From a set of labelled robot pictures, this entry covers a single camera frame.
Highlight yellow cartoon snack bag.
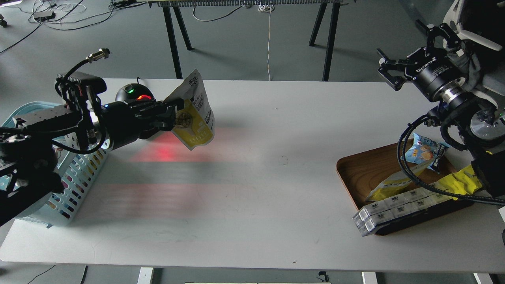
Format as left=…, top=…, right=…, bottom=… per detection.
left=434, top=165, right=482, bottom=196

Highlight light blue plastic basket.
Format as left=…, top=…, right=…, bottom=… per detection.
left=1, top=102, right=106, bottom=227

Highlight yellow white snack pouch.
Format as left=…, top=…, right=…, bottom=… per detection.
left=164, top=69, right=215, bottom=150

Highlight blue snack bag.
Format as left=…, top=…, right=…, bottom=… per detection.
left=405, top=133, right=451, bottom=173

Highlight black cable loop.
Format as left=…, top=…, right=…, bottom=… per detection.
left=397, top=114, right=505, bottom=205

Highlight white boxed snack pack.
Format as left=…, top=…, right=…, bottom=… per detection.
left=352, top=188, right=458, bottom=237

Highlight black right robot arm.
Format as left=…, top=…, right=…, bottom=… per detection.
left=377, top=20, right=504, bottom=206

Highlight brown wooden tray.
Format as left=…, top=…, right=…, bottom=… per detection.
left=336, top=144, right=472, bottom=237

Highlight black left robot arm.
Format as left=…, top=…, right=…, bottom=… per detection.
left=1, top=49, right=184, bottom=225

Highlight floor cables and adapter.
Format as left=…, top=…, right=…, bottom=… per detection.
left=0, top=0, right=137, bottom=55

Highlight white hanging cable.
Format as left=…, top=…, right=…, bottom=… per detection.
left=258, top=3, right=275, bottom=81

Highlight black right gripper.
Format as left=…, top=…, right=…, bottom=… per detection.
left=376, top=20, right=467, bottom=104

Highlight black barcode scanner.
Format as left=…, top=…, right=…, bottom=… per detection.
left=115, top=78, right=156, bottom=114

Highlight black trestle table legs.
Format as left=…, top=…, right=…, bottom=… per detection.
left=136, top=0, right=355, bottom=82

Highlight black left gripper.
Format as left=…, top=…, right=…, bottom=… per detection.
left=101, top=99, right=185, bottom=151

